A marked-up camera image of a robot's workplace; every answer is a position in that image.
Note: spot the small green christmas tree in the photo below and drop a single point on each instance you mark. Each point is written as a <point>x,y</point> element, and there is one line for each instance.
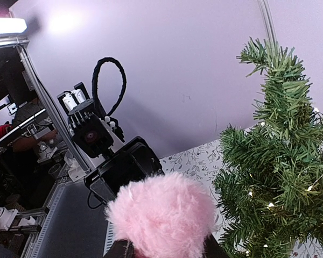
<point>287,105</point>

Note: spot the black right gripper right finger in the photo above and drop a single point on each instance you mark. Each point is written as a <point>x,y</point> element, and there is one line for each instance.
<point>212,249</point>

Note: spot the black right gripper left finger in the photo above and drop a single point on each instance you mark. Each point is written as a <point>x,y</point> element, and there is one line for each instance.
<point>121,249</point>

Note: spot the person in black shirt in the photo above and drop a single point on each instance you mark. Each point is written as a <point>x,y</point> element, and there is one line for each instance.
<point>26,143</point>

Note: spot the pink pompom ornament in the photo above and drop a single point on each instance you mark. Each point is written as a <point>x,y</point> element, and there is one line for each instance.
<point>163,216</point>

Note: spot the aluminium front rail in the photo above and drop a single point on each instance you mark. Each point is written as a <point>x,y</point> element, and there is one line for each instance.
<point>65,227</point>

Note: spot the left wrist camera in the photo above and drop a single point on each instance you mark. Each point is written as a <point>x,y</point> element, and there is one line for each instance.
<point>95,136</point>

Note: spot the floral patterned table mat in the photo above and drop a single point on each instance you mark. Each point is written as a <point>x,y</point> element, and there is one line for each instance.
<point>193,166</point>

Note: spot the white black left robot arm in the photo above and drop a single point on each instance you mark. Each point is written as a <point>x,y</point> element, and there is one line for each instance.
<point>80,100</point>

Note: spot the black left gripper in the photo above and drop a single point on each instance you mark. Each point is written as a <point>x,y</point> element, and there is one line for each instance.
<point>132,163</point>

